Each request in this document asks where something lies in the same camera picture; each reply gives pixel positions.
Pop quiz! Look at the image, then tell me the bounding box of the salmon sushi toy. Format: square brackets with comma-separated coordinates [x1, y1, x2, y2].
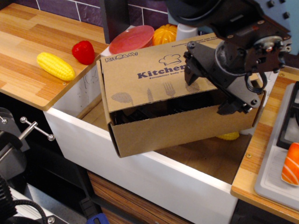
[281, 142, 299, 187]

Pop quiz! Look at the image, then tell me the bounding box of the red toy strawberry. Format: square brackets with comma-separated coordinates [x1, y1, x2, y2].
[72, 41, 95, 65]

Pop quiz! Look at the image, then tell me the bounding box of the black clamp mount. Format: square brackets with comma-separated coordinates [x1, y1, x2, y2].
[0, 107, 29, 181]

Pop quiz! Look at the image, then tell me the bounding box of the black cable in box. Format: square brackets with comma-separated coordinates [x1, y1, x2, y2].
[115, 109, 150, 124]

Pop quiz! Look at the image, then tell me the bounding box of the black stove burner grate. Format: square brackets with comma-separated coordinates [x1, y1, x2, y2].
[277, 81, 299, 150]

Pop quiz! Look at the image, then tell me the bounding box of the brown cardboard kitchen box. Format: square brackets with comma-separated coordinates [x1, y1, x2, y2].
[97, 39, 264, 158]

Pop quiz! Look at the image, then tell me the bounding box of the orange toy pumpkin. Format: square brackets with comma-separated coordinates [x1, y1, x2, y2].
[152, 24, 178, 46]

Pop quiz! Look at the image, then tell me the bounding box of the grey toy stove tray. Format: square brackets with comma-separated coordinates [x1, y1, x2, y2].
[254, 84, 299, 210]

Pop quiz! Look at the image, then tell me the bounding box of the white faucet post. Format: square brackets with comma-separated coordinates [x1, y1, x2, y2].
[176, 23, 198, 41]

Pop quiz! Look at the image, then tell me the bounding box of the black braided cable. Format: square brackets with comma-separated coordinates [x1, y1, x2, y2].
[0, 181, 49, 224]

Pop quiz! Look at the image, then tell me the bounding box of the silver metal clamp handle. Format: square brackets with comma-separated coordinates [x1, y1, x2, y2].
[19, 117, 55, 141]

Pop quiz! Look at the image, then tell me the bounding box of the pink plastic plate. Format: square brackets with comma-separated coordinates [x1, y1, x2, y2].
[109, 25, 154, 54]

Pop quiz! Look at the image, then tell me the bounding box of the blue plastic handle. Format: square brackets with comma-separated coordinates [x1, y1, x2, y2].
[86, 213, 109, 224]

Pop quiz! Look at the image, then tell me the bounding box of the yellow toy corn in sink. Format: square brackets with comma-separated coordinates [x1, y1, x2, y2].
[217, 132, 240, 140]

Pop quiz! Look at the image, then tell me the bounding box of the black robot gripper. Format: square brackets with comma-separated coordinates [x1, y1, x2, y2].
[184, 41, 261, 115]

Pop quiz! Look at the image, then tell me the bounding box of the yellow toy corn cob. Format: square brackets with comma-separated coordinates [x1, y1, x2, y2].
[36, 52, 75, 81]

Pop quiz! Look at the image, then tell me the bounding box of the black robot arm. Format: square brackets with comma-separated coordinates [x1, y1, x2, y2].
[166, 0, 291, 115]

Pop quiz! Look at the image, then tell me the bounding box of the white toy sink basin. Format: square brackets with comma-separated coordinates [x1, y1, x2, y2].
[44, 69, 278, 224]

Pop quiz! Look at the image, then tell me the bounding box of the wooden drawer front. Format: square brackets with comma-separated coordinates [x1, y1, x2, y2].
[87, 171, 190, 224]

